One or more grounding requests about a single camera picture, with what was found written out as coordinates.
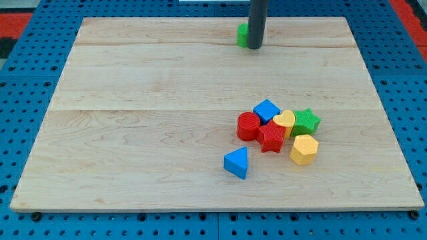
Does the blue triangle block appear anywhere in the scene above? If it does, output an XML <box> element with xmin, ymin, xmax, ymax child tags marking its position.
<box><xmin>223</xmin><ymin>147</ymin><xmax>248</xmax><ymax>180</ymax></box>

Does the green star block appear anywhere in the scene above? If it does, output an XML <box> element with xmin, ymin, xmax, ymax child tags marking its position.
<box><xmin>291</xmin><ymin>108</ymin><xmax>321</xmax><ymax>137</ymax></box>

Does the blue cube block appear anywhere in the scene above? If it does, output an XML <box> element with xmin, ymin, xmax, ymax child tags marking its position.
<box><xmin>253</xmin><ymin>99</ymin><xmax>281</xmax><ymax>125</ymax></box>

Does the red cylinder block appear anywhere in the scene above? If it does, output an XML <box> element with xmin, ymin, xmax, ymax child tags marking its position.
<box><xmin>236</xmin><ymin>112</ymin><xmax>261</xmax><ymax>141</ymax></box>

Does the green cylinder block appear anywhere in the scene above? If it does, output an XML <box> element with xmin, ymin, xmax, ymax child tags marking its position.
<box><xmin>236</xmin><ymin>23</ymin><xmax>248</xmax><ymax>48</ymax></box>

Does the yellow heart block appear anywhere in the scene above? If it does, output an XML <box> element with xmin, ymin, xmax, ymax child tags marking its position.
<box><xmin>273</xmin><ymin>110</ymin><xmax>296</xmax><ymax>139</ymax></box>

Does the yellow hexagon block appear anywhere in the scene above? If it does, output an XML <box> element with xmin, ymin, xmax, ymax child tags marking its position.
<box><xmin>290</xmin><ymin>135</ymin><xmax>319</xmax><ymax>165</ymax></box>

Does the red star block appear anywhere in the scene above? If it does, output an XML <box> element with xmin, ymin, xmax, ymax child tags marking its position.
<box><xmin>256</xmin><ymin>120</ymin><xmax>286</xmax><ymax>153</ymax></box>

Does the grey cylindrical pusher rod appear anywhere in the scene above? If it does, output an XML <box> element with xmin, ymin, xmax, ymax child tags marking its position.
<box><xmin>246</xmin><ymin>0</ymin><xmax>269</xmax><ymax>49</ymax></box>

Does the light wooden board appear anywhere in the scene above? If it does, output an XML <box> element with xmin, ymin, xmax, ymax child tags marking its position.
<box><xmin>10</xmin><ymin>17</ymin><xmax>424</xmax><ymax>213</ymax></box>

